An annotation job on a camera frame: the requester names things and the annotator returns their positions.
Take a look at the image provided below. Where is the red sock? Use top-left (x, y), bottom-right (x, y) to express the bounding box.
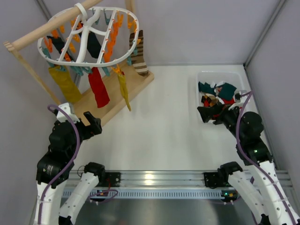
top-left (219, 98), bottom-right (235, 105)
top-left (88, 67), bottom-right (110, 108)

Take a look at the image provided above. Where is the thin mustard yellow sock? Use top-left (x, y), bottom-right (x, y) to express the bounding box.
top-left (118, 72), bottom-right (131, 111)

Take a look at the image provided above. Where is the large mustard yellow sock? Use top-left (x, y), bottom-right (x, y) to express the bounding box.
top-left (48, 65), bottom-right (82, 104)

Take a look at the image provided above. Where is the dark navy sock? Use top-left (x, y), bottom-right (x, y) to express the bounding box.
top-left (44, 36), bottom-right (65, 54)
top-left (87, 32), bottom-right (102, 59)

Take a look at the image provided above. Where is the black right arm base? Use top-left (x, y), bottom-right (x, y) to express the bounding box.
top-left (203, 172), bottom-right (230, 189)

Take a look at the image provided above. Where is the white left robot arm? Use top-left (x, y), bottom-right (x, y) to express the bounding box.
top-left (34, 112), bottom-right (105, 225)

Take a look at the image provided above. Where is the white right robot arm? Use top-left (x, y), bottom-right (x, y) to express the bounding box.
top-left (197, 104), bottom-right (300, 225)

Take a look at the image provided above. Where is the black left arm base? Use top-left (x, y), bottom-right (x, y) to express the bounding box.
top-left (102, 172), bottom-right (121, 188)

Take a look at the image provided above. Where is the white round clip hanger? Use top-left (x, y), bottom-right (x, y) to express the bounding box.
top-left (37, 3), bottom-right (139, 68)

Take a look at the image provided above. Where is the orange black argyle sock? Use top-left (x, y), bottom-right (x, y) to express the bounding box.
top-left (200, 93), bottom-right (222, 108)

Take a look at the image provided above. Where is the red sock in basket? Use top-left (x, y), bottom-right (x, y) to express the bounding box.
top-left (219, 98), bottom-right (235, 105)

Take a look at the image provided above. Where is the dark green sock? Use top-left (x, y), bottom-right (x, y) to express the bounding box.
top-left (198, 81), bottom-right (237, 101)

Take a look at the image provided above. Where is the wooden drying rack stand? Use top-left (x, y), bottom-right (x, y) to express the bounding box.
top-left (4, 0), bottom-right (154, 124)

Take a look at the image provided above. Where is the white plastic basket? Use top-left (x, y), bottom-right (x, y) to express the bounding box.
top-left (195, 71), bottom-right (249, 107)

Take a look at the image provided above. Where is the brown striped sock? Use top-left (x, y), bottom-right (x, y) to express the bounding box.
top-left (130, 30), bottom-right (149, 76)

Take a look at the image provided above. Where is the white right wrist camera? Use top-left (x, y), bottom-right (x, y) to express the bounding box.
top-left (229, 90), bottom-right (249, 110)

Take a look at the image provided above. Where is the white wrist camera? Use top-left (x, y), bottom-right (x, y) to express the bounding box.
top-left (229, 90), bottom-right (249, 110)
top-left (56, 103), bottom-right (80, 123)

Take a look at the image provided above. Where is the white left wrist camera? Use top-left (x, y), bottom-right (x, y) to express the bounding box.
top-left (56, 103), bottom-right (80, 123)

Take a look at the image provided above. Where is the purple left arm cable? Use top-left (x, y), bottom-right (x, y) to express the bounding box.
top-left (37, 105), bottom-right (119, 225)

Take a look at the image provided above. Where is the aluminium mounting rail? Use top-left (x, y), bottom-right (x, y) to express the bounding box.
top-left (91, 171), bottom-right (238, 200)

